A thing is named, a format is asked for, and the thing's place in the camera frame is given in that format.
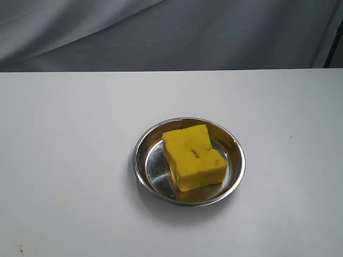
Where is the round stainless steel dish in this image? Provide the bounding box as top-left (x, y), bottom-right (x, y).
top-left (132, 117), bottom-right (246, 207)

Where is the black stand pole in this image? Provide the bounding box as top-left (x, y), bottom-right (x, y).
top-left (323, 21), bottom-right (342, 69)

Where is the grey fabric backdrop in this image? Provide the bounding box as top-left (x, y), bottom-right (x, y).
top-left (1, 1), bottom-right (342, 72)

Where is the yellow sponge block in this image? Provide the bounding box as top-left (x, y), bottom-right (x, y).
top-left (162, 124), bottom-right (228, 192)

